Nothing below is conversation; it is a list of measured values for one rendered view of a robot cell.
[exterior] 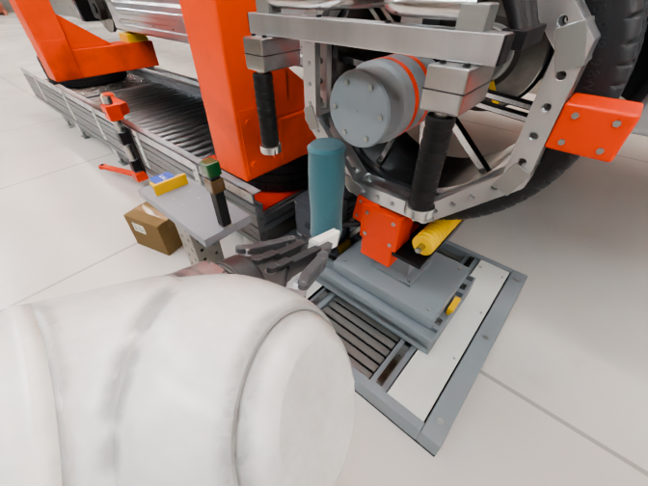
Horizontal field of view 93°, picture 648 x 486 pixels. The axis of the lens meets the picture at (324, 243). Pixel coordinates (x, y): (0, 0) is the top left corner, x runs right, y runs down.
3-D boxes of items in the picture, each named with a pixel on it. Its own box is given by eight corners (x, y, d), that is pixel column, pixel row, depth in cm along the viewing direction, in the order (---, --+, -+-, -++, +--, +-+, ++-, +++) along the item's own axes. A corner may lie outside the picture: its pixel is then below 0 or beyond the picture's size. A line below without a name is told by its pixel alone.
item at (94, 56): (159, 65, 235) (142, 9, 213) (84, 78, 205) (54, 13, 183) (149, 62, 244) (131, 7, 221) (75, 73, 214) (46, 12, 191)
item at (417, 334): (469, 292, 122) (477, 275, 115) (426, 356, 101) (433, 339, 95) (364, 239, 147) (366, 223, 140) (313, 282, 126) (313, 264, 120)
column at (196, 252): (231, 284, 136) (208, 204, 108) (212, 298, 130) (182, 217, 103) (219, 274, 141) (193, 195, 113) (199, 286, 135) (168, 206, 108)
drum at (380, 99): (440, 128, 66) (458, 51, 57) (386, 162, 54) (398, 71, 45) (384, 114, 73) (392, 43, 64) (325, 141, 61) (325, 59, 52)
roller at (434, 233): (471, 213, 94) (477, 197, 90) (425, 264, 77) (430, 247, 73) (452, 205, 97) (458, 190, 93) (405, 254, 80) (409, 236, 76)
